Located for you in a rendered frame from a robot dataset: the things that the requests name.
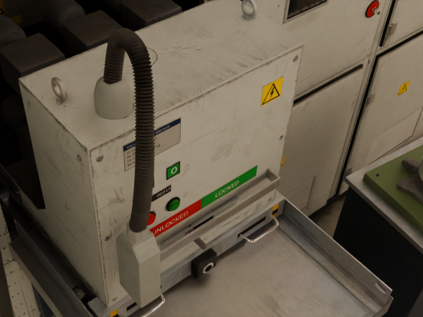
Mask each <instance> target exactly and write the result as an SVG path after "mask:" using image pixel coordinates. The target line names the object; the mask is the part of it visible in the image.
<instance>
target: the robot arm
mask: <svg viewBox="0 0 423 317"><path fill-rule="evenodd" d="M402 165H403V166H404V167H405V168H406V169H407V170H408V171H409V172H410V173H411V175H409V176H408V177H407V178H405V179H402V180H399V181H398V184H397V188H398V189H399V190H401V191H403V192H406V193H407V194H409V195H410V196H412V197H413V198H414V199H416V200H417V201H418V202H420V203H421V204H423V156H422V160H421V162H418V161H416V160H414V159H412V158H410V157H405V158H404V160H403V161H402Z"/></svg>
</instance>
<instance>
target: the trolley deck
mask: <svg viewBox="0 0 423 317"><path fill-rule="evenodd" d="M274 225H275V224H274V223H273V222H272V221H270V222H269V223H268V224H266V225H264V226H262V227H261V228H260V229H258V230H256V231H255V232H254V233H252V234H250V235H249V236H247V238H248V239H250V240H253V239H255V238H257V237H258V236H260V235H262V234H263V233H264V232H266V231H268V230H269V229H270V228H272V227H273V226H274ZM35 232H36V233H37V234H38V236H39V237H40V238H41V239H42V241H43V242H44V243H45V244H46V246H47V247H48V248H49V250H50V251H51V252H52V253H53V254H54V256H55V257H56V259H57V260H58V261H59V262H60V264H61V265H62V266H63V268H64V269H65V270H66V271H67V273H68V274H69V275H70V276H71V277H72V279H73V280H74V282H75V283H76V284H77V285H78V286H79V287H80V288H81V289H82V290H83V291H85V290H84V289H83V288H82V286H81V282H80V281H79V279H78V278H77V277H76V276H75V275H74V273H73V272H72V271H71V270H70V268H69V267H68V266H67V265H66V263H65V262H64V261H63V260H62V259H61V257H60V256H59V255H58V253H57V252H56V251H55V250H54V248H53V247H52V246H51V244H49V242H48V241H47V240H46V238H45V237H44V236H43V235H42V234H41V232H40V231H39V230H38V229H36V230H35ZM9 246H10V249H11V253H12V256H13V258H14V259H15V261H16V263H17V264H18V265H19V266H20V268H21V269H22V271H23V272H24V273H25V275H26V276H27V278H28V279H29V280H30V282H31V283H32V284H33V286H34V287H35V289H36V290H37V291H38V292H39V294H40V295H41V297H42V298H43V299H44V301H45V302H46V303H47V305H48V306H49V308H50V309H51V310H52V312H53V313H54V315H56V317H78V315H77V314H76V313H75V311H74V310H73V309H72V308H71V306H70V305H69V303H68V302H67V301H66V300H65V298H64V297H63V295H61V293H60V292H59V290H58V289H57V288H56V286H55V285H54V284H53V282H52V281H51V280H50V278H49V277H48V276H47V274H46V273H45V272H44V271H43V269H42V268H41V267H40V265H39V264H38V262H37V261H36V260H35V259H34V257H33V256H32V254H31V253H30V252H29V251H28V249H27V248H26V247H25V246H24V244H23V243H22V241H21V240H20V239H17V240H15V241H14V242H12V243H9ZM163 295H164V297H165V303H164V304H163V305H162V306H161V307H160V308H159V309H157V310H155V311H154V312H153V313H151V314H150V315H148V316H147V317H382V316H383V315H384V314H385V313H386V312H387V311H388V309H389V307H390V305H391V303H392V301H393V297H391V295H390V297H389V298H388V301H387V302H386V306H385V307H384V308H382V309H381V310H380V311H379V312H377V313H376V314H373V313H372V312H371V311H370V310H369V309H368V308H367V307H366V306H365V305H364V304H363V303H362V302H360V301H359V300H358V299H357V298H356V297H355V296H353V295H352V294H351V293H350V292H349V291H348V290H347V289H346V288H345V287H344V286H343V285H342V284H340V283H339V282H338V281H337V280H336V279H335V278H333V277H332V276H331V275H330V274H329V273H328V272H327V271H326V270H325V269H324V268H323V267H321V266H320V265H319V264H318V263H317V262H316V261H314V259H313V258H311V256H309V255H308V254H307V253H306V252H305V251H304V250H303V249H301V248H300V247H299V246H298V245H297V244H296V243H295V242H294V241H293V240H292V239H291V238H290V237H288V236H287V235H286V234H285V233H284V232H283V231H281V230H280V229H279V228H278V227H277V228H276V229H275V230H273V231H272V232H271V233H269V234H268V235H266V236H265V237H263V238H262V239H260V240H258V241H257V242H255V243H249V242H247V241H245V240H244V239H243V240H241V241H240V242H239V243H237V244H235V245H234V246H233V247H231V248H229V249H228V250H226V251H225V252H224V253H222V254H220V255H219V256H217V262H216V266H215V267H214V268H212V269H211V270H210V271H209V272H207V273H205V274H203V275H202V276H201V277H199V278H197V279H196V278H195V277H194V276H193V275H192V274H190V275H189V276H187V277H186V278H184V279H183V280H181V281H180V282H178V283H177V284H175V285H174V286H172V287H171V288H169V289H168V290H166V291H165V292H163ZM161 301H162V299H161V297H160V296H159V297H158V298H156V299H155V300H153V301H152V302H150V303H149V304H147V305H146V306H144V307H143V308H139V309H138V310H136V311H135V312H133V313H132V314H130V315H129V316H127V317H140V316H142V315H143V314H144V313H146V312H147V311H149V310H150V309H152V308H153V307H155V306H156V305H158V304H159V303H160V302H161Z"/></svg>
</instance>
